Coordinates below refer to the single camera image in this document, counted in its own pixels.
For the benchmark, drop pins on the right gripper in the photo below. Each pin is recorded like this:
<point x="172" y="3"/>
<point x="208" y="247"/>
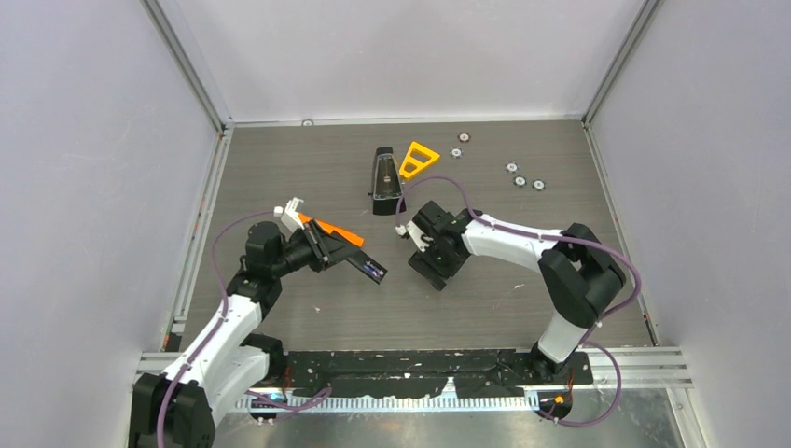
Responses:
<point x="423" y="262"/>

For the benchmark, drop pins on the yellow triangular plastic part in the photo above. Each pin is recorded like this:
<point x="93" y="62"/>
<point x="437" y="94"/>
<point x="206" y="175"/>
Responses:
<point x="417" y="159"/>

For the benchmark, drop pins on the orange marker pen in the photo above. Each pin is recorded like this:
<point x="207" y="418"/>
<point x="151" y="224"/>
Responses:
<point x="351" y="237"/>

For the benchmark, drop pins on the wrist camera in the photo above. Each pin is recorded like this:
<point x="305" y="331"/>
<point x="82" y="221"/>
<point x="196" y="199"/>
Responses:
<point x="289" y="214"/>
<point x="412" y="232"/>

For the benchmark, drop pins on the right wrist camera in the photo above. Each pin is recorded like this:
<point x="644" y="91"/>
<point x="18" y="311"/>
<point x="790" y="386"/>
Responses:
<point x="412" y="232"/>

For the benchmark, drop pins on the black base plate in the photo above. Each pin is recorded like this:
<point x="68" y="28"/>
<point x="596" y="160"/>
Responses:
<point x="416" y="374"/>

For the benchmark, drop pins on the purple battery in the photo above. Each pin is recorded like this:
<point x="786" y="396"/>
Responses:
<point x="373" y="268"/>

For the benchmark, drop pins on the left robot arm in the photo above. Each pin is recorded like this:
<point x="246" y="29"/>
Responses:
<point x="185" y="402"/>

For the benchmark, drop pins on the black metronome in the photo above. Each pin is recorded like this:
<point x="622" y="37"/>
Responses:
<point x="386" y="190"/>

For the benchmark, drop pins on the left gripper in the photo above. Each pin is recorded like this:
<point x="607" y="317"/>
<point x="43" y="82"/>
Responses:
<point x="327" y="249"/>

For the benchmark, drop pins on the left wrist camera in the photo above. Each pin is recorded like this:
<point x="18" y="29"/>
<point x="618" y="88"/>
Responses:
<point x="289" y="214"/>

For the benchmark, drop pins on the black remote control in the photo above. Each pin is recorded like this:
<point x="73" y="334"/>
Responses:
<point x="359" y="259"/>

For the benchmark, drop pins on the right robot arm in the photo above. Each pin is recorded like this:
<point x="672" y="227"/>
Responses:
<point x="580" y="274"/>

